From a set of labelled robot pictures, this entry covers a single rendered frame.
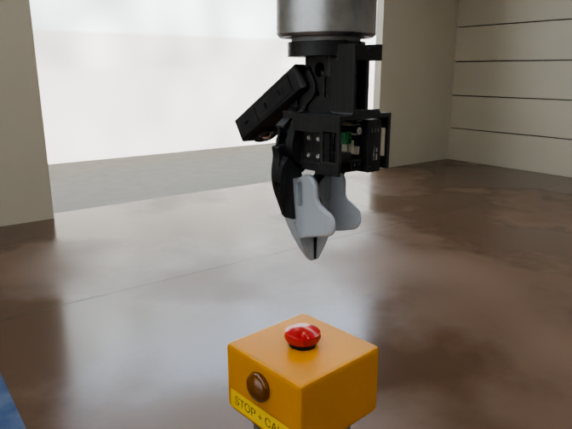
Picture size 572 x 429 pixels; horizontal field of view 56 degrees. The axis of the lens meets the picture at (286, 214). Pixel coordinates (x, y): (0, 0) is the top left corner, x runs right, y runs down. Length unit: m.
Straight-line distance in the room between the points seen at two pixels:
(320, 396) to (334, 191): 0.20
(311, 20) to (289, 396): 0.34
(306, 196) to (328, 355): 0.17
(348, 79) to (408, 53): 7.71
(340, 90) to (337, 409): 0.32
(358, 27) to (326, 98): 0.07
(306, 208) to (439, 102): 8.29
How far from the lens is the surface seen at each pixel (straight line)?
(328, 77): 0.50
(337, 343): 0.61
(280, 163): 0.51
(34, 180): 5.53
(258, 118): 0.56
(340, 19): 0.48
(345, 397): 0.59
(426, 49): 8.46
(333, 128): 0.47
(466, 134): 8.87
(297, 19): 0.49
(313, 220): 0.52
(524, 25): 8.42
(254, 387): 0.57
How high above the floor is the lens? 1.37
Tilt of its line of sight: 15 degrees down
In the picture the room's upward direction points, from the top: straight up
